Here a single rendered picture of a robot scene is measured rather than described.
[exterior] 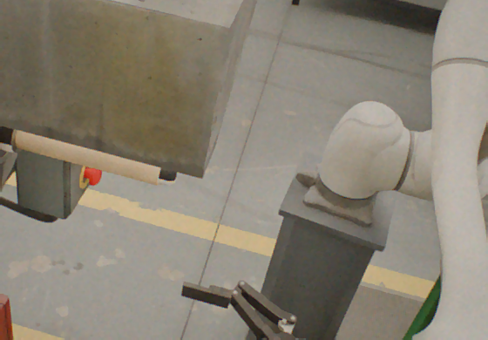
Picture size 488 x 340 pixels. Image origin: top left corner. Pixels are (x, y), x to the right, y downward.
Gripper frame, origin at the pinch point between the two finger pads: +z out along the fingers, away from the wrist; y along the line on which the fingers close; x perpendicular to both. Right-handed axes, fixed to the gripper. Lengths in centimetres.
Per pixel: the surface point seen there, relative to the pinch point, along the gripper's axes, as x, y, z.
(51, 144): 22.5, 7.5, 19.3
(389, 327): -117, 85, -63
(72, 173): -4.5, 25.6, 25.9
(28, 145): 21.7, 7.0, 22.2
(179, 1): 51, 0, 3
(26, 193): -10.2, 22.8, 33.8
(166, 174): 22.1, 7.7, 5.1
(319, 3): -160, 355, -12
